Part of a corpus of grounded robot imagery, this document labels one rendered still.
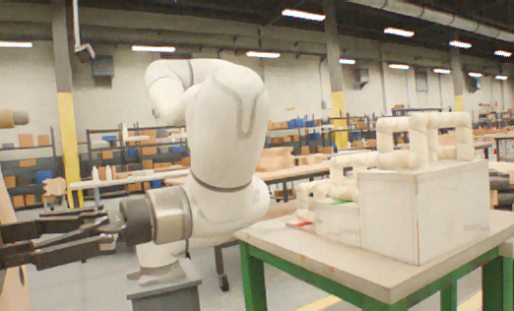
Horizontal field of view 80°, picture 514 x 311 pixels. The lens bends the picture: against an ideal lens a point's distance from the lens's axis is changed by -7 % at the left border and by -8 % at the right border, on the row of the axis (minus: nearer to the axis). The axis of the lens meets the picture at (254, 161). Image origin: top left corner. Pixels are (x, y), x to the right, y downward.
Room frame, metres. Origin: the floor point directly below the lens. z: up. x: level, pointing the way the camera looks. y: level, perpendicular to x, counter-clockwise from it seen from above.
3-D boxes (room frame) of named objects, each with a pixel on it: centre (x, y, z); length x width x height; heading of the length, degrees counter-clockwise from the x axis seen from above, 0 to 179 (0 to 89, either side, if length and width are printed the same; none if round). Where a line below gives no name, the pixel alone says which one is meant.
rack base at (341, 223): (0.83, -0.30, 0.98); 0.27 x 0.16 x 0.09; 118
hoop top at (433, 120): (0.65, -0.39, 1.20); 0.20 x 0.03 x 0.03; 117
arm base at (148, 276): (1.24, 0.43, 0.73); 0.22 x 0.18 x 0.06; 112
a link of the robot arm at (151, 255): (1.26, 0.40, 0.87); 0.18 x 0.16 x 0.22; 114
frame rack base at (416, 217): (0.69, -0.37, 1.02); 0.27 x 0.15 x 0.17; 118
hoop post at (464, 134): (0.69, -0.47, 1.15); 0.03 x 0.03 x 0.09
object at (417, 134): (0.61, -0.32, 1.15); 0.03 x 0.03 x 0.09
